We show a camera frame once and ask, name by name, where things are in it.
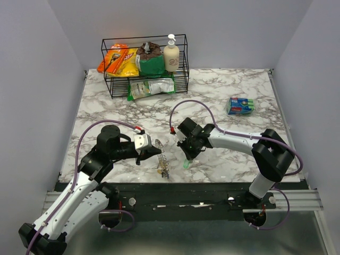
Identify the black wire rack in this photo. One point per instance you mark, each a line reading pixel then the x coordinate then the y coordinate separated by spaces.
pixel 118 86

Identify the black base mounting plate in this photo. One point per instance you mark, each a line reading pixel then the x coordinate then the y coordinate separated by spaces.
pixel 171 202

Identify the yellow snack bag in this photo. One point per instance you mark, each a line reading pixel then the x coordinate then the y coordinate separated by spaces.
pixel 128 67

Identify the green white snack bag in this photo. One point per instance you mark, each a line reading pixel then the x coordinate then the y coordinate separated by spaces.
pixel 148 87

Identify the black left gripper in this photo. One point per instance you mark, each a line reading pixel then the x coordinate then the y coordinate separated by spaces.
pixel 147 153

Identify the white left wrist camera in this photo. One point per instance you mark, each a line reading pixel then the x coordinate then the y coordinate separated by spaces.
pixel 142 142

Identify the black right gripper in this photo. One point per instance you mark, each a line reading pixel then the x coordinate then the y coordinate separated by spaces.
pixel 189 155

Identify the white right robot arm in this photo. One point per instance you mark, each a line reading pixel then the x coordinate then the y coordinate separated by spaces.
pixel 271 153

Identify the orange razor package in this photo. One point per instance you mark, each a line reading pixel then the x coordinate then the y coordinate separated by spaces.
pixel 113 59

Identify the blue green sponge pack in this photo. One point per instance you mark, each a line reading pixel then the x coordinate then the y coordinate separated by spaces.
pixel 240 106

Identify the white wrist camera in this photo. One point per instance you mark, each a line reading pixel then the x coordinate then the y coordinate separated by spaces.
pixel 142 142
pixel 176 132

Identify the cream pump soap bottle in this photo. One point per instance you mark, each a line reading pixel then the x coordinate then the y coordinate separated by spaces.
pixel 171 54

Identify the aluminium frame rail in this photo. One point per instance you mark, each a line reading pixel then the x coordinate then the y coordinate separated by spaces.
pixel 257 88

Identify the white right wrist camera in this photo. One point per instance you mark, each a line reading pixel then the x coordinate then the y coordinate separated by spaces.
pixel 176 132

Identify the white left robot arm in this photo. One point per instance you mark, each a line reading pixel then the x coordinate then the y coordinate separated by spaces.
pixel 85 195

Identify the green tagged key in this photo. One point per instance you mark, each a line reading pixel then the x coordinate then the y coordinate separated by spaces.
pixel 188 163

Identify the green brown paper bag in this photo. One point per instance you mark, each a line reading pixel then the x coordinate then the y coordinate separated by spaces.
pixel 149 60

